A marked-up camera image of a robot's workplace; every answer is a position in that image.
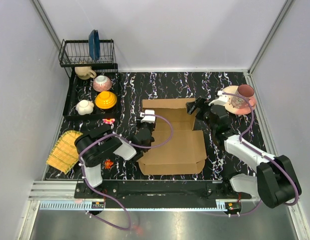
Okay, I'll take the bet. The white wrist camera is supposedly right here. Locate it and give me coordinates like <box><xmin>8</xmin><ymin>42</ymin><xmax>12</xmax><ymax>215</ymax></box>
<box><xmin>140</xmin><ymin>109</ymin><xmax>156</xmax><ymax>124</ymax></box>
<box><xmin>208</xmin><ymin>90</ymin><xmax>231</xmax><ymax>106</ymax></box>

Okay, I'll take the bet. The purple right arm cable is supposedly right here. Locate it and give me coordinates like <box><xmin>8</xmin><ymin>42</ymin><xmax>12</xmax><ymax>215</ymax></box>
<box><xmin>202</xmin><ymin>91</ymin><xmax>302</xmax><ymax>217</ymax></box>

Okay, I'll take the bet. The cream pink floral plate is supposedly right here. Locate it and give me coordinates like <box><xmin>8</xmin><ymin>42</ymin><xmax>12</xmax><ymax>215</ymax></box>
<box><xmin>222</xmin><ymin>85</ymin><xmax>257</xmax><ymax>115</ymax></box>

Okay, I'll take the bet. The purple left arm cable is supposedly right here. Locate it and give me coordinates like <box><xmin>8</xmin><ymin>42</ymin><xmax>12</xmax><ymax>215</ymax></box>
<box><xmin>78</xmin><ymin>114</ymin><xmax>174</xmax><ymax>230</ymax></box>

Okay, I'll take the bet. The yellow ribbed bowl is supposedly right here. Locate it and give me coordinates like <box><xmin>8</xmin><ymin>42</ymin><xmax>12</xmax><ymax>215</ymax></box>
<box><xmin>95</xmin><ymin>91</ymin><xmax>117</xmax><ymax>110</ymax></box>

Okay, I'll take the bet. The pink butterfly toy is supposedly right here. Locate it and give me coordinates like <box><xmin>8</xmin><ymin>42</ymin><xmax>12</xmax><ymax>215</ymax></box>
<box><xmin>103</xmin><ymin>118</ymin><xmax>115</xmax><ymax>125</ymax></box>

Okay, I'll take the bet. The pink patterned mug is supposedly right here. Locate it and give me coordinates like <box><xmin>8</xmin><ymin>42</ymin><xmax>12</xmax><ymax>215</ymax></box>
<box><xmin>231</xmin><ymin>84</ymin><xmax>255</xmax><ymax>109</ymax></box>

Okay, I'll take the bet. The yellow bamboo mat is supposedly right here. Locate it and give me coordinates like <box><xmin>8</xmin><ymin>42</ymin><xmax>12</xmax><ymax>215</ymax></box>
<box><xmin>46</xmin><ymin>130</ymin><xmax>83</xmax><ymax>174</ymax></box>

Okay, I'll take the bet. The white flower-shaped bowl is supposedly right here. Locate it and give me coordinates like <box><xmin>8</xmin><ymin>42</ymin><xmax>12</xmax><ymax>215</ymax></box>
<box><xmin>76</xmin><ymin>99</ymin><xmax>94</xmax><ymax>116</ymax></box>

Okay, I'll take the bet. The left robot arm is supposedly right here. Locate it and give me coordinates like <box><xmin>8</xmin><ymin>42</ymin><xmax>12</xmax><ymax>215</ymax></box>
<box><xmin>74</xmin><ymin>117</ymin><xmax>156</xmax><ymax>198</ymax></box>

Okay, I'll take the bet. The blue plate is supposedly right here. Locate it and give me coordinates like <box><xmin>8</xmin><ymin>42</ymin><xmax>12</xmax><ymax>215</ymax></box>
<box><xmin>88</xmin><ymin>29</ymin><xmax>100</xmax><ymax>61</ymax></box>

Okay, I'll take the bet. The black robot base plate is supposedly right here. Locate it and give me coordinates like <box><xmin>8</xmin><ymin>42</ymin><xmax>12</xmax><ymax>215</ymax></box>
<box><xmin>74</xmin><ymin>180</ymin><xmax>252</xmax><ymax>212</ymax></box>

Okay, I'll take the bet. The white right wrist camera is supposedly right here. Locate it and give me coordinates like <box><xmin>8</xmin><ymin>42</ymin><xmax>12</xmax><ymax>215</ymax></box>
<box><xmin>208</xmin><ymin>90</ymin><xmax>231</xmax><ymax>106</ymax></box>

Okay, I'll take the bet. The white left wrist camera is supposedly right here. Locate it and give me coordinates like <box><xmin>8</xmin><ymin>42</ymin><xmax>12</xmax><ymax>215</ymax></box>
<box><xmin>140</xmin><ymin>109</ymin><xmax>156</xmax><ymax>124</ymax></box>

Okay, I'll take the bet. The pink patterned bowl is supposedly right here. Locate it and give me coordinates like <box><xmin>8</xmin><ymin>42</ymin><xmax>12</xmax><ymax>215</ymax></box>
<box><xmin>93</xmin><ymin>75</ymin><xmax>112</xmax><ymax>92</ymax></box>

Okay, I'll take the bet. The cream ceramic mug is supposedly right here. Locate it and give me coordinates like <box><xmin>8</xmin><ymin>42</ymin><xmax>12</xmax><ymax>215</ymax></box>
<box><xmin>75</xmin><ymin>66</ymin><xmax>97</xmax><ymax>80</ymax></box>

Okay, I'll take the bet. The black dish rack tray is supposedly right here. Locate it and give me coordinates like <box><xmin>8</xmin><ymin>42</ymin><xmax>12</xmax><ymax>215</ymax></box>
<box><xmin>59</xmin><ymin>39</ymin><xmax>122</xmax><ymax>121</ymax></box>

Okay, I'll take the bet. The brown cardboard box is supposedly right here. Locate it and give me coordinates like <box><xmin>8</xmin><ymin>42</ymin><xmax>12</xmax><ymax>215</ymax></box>
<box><xmin>138</xmin><ymin>98</ymin><xmax>207</xmax><ymax>176</ymax></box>

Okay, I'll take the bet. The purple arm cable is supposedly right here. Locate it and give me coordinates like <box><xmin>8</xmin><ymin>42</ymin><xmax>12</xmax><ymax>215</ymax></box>
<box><xmin>202</xmin><ymin>91</ymin><xmax>302</xmax><ymax>217</ymax></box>
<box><xmin>78</xmin><ymin>114</ymin><xmax>174</xmax><ymax>230</ymax></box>

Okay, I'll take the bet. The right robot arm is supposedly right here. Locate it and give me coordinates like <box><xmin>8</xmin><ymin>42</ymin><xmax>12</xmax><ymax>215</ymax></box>
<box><xmin>186</xmin><ymin>96</ymin><xmax>302</xmax><ymax>209</ymax></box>

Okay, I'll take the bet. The orange red small toy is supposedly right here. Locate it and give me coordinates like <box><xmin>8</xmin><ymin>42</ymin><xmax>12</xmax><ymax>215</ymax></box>
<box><xmin>104</xmin><ymin>159</ymin><xmax>114</xmax><ymax>170</ymax></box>

